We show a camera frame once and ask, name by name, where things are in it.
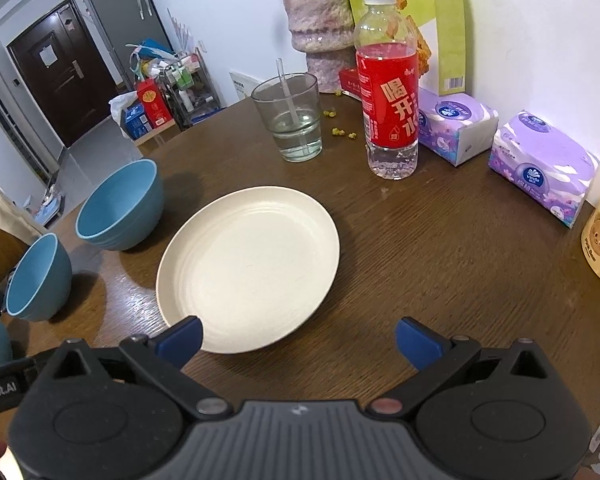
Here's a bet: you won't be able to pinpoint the grey refrigerator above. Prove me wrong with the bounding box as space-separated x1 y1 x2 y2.
79 0 173 56

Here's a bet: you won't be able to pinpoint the blue carton box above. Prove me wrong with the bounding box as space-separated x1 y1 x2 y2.
121 102 153 140

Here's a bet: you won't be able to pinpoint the red label water bottle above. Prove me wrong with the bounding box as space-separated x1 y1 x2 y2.
354 0 420 181

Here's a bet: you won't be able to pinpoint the cardboard box with packages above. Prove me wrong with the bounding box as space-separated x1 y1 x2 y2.
109 91 141 126

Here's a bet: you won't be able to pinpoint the small purple tissue pack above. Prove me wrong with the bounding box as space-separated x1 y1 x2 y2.
417 87 500 167

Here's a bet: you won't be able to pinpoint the tall red box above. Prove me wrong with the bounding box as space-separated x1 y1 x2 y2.
136 79 175 128

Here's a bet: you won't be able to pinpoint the blue plastic bag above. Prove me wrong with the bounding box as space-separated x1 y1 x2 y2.
126 37 173 68

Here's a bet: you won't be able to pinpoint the white panel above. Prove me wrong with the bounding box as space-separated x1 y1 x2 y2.
229 71 257 108

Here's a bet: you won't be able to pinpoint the metal wire rack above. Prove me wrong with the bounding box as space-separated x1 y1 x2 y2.
159 49 226 128

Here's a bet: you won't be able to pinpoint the mottled pink vase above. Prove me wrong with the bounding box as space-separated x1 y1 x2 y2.
278 0 357 94

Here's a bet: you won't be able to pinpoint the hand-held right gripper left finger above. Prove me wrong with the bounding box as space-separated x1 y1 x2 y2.
40 316 233 422

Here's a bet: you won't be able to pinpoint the drinking glass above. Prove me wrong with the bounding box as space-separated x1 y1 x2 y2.
251 73 324 163

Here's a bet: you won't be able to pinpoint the small red box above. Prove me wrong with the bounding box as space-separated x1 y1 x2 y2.
338 66 363 98

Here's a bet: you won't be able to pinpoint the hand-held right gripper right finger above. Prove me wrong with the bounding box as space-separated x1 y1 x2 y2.
367 316 561 422

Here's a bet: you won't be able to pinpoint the dark brown door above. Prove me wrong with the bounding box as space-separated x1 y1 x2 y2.
6 0 118 148

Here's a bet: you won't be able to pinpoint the large purple tissue pack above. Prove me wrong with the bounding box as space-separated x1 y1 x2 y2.
488 110 600 229

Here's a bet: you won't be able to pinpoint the wooden chair with cloth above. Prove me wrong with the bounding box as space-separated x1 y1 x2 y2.
0 180 48 246

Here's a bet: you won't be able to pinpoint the blue flat package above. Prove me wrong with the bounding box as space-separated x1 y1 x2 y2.
190 109 226 125

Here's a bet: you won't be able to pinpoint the clear straw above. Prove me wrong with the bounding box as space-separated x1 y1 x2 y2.
276 58 311 158

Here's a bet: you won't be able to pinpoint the scattered yellow snack crumbs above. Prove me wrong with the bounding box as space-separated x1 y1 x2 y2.
322 91 358 140

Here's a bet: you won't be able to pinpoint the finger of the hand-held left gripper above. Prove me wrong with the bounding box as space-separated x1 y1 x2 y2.
0 354 48 376

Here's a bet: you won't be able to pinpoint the cream plate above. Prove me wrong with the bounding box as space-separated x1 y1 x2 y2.
156 186 341 355

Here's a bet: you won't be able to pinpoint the green yellow box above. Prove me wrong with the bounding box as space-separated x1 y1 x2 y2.
346 0 467 97

